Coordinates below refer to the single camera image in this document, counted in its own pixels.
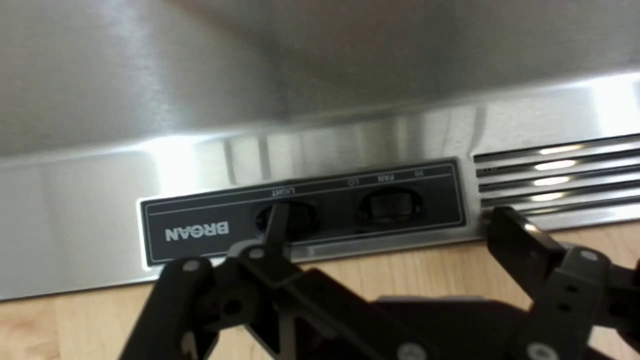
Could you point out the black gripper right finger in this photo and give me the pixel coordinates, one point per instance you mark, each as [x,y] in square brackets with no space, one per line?
[567,306]

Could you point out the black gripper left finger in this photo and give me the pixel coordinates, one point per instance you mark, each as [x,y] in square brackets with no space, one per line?
[233,312]

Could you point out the black hood light switch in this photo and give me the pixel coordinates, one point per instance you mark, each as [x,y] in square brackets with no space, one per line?
[300,220]

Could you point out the black hood control panel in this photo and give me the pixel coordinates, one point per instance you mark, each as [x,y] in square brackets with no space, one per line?
[332,231]

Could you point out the stainless steel range hood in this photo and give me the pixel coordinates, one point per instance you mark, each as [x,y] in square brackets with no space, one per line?
[200,80]

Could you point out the black hood fan switch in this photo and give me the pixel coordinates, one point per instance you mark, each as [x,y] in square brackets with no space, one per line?
[391,209]

